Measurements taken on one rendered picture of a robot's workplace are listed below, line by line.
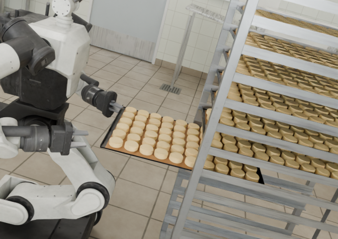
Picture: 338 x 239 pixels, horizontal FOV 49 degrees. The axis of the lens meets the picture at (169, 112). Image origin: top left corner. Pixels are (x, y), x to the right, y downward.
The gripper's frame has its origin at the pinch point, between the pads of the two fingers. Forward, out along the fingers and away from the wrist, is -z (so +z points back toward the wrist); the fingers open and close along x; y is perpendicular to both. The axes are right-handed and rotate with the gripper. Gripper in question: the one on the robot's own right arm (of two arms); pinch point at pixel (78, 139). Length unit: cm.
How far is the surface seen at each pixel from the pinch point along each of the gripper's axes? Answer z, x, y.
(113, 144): -11.3, 0.6, -4.7
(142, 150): -20.8, 0.7, -9.5
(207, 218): -45, -18, -27
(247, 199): -146, -78, 48
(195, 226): -70, -55, 6
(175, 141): -37.1, 1.3, -3.8
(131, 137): -19.6, 1.3, -0.8
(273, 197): -97, -27, -9
